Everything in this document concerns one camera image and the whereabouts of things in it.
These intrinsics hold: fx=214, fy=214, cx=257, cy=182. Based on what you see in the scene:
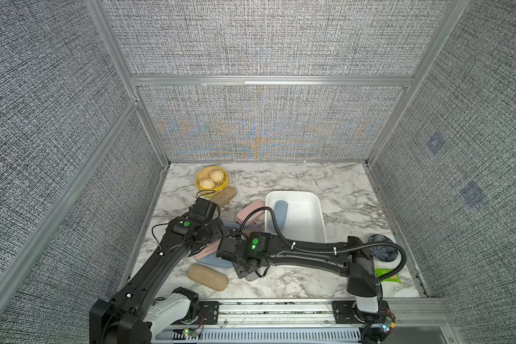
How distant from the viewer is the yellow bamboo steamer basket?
1051 millimetres

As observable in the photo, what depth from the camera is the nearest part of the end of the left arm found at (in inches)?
23.9

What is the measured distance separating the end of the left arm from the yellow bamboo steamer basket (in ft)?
1.25
